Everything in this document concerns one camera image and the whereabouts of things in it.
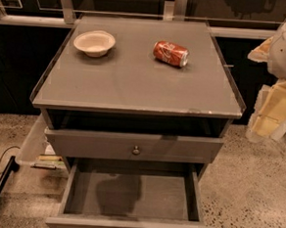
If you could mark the grey drawer cabinet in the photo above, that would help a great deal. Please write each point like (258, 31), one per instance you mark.
(131, 91)

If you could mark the grey drawer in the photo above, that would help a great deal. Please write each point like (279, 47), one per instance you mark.
(130, 194)
(124, 146)

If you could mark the white paper bowl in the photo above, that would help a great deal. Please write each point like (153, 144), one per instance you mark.
(95, 43)

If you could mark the red cola can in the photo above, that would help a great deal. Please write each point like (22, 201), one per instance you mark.
(171, 53)

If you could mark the grey top drawer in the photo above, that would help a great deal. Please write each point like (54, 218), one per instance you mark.
(124, 146)

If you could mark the metal railing with glass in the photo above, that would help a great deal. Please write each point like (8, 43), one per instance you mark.
(226, 18)

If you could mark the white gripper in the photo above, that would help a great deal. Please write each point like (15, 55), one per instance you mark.
(268, 120)

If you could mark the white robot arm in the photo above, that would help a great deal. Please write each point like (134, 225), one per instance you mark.
(276, 59)

